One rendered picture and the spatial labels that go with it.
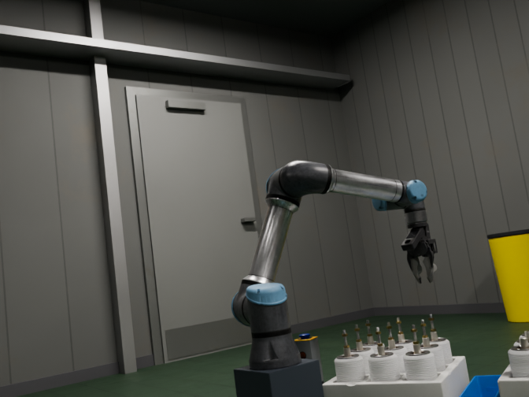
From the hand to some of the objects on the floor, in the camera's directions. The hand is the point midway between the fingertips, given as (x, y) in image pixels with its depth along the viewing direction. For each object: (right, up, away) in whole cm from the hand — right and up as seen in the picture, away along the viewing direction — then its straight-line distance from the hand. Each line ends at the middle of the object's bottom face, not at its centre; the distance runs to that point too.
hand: (423, 279), depth 196 cm
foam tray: (+38, -37, -36) cm, 64 cm away
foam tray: (-9, -47, -10) cm, 49 cm away
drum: (+130, -55, +188) cm, 235 cm away
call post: (-38, -52, -3) cm, 65 cm away
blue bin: (+15, -42, -23) cm, 50 cm away
